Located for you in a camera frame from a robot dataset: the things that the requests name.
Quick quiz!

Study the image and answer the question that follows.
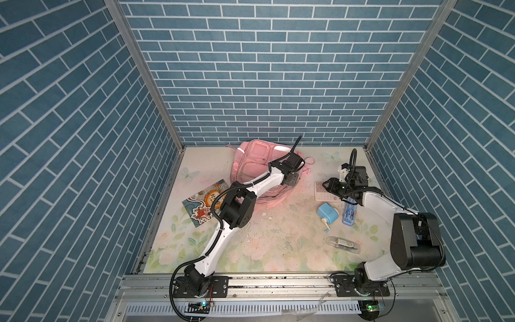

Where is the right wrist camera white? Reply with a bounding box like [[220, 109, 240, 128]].
[[339, 168, 350, 182]]

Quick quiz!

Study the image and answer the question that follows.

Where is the light blue pencil sharpener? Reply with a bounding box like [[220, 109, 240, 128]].
[[317, 203, 339, 233]]

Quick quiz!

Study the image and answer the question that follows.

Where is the colourful comic book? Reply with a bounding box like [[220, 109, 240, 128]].
[[182, 180, 229, 228]]

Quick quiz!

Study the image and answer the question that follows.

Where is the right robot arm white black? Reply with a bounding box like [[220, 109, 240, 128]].
[[322, 150, 446, 297]]

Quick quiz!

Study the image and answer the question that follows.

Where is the blue geometry set case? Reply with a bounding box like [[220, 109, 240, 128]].
[[342, 197, 358, 226]]

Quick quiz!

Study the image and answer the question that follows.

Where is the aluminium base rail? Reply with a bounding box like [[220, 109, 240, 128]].
[[104, 271, 459, 322]]

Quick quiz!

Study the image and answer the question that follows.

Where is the pink student backpack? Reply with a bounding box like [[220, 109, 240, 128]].
[[229, 140, 296, 211]]

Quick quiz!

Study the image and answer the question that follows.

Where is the pink white calculator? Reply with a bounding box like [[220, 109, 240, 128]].
[[314, 182, 341, 203]]

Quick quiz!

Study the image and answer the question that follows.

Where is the clear plastic pencil case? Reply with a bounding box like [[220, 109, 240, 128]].
[[326, 236, 360, 254]]

